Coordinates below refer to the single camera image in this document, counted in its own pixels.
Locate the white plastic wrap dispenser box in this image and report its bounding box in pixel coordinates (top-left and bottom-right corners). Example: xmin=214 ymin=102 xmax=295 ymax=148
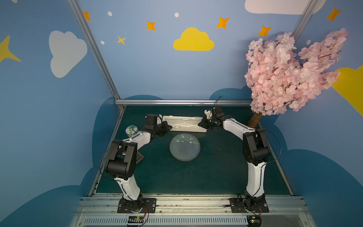
xmin=162 ymin=115 xmax=207 ymax=133

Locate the round grey glass plate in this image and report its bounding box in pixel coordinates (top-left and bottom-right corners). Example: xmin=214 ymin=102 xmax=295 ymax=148
xmin=169 ymin=133 xmax=201 ymax=162

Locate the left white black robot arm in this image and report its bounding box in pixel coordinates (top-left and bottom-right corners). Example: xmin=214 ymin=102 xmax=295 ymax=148
xmin=104 ymin=114 xmax=172 ymax=211

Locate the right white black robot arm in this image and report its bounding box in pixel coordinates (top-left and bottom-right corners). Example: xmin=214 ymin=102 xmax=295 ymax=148
xmin=198 ymin=106 xmax=271 ymax=210

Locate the small yellow green-lidded jar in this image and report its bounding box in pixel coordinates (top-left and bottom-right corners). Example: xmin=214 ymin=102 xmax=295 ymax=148
xmin=125 ymin=125 xmax=139 ymax=138

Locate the brown grid coaster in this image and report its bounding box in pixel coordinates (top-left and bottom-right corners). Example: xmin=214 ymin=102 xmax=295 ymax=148
xmin=136 ymin=151 xmax=144 ymax=164

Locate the dark square tree base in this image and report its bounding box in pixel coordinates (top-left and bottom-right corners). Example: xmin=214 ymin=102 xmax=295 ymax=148
xmin=247 ymin=121 xmax=261 ymax=129

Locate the pink cherry blossom tree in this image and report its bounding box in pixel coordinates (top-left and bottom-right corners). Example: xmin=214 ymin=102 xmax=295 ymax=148
xmin=244 ymin=28 xmax=348 ymax=122

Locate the left small circuit board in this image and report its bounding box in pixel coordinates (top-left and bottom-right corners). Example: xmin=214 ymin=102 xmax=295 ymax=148
xmin=127 ymin=216 xmax=146 ymax=226

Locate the small circuit board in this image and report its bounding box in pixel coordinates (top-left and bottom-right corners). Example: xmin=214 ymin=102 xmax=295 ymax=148
xmin=127 ymin=216 xmax=146 ymax=226
xmin=247 ymin=216 xmax=262 ymax=227

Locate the right small circuit board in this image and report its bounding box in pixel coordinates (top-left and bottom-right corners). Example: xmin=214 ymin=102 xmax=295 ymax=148
xmin=247 ymin=216 xmax=262 ymax=227

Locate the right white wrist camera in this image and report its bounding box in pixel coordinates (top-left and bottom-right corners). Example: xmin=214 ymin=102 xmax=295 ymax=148
xmin=204 ymin=110 xmax=213 ymax=119

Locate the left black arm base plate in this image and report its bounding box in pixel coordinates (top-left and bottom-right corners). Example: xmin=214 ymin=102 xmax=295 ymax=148
xmin=117 ymin=198 xmax=157 ymax=213

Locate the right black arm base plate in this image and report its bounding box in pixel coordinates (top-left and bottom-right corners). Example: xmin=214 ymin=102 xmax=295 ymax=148
xmin=229 ymin=197 xmax=269 ymax=214

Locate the aluminium front rail frame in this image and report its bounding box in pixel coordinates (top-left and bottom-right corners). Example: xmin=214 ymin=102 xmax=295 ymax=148
xmin=71 ymin=194 xmax=316 ymax=227

